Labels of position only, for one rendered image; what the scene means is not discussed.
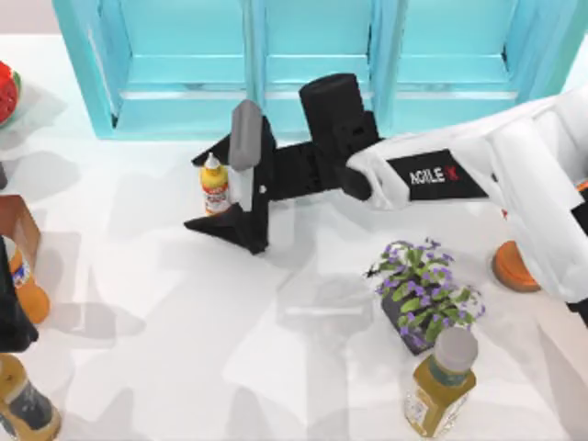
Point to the small yellow bottle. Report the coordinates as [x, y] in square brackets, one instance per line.
[214, 188]

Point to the light blue rack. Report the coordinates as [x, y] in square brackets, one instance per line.
[317, 69]

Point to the purple flower plant pot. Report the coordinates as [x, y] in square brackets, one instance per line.
[422, 294]

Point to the brown wooden box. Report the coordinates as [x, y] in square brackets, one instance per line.
[20, 220]

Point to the orange bottle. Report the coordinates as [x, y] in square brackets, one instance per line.
[32, 294]

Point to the red watermelon slice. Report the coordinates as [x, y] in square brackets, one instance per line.
[7, 94]

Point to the olive bottle with grey cap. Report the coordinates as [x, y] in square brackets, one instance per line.
[441, 386]

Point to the amber bottle with dark label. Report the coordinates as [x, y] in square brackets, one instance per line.
[23, 404]

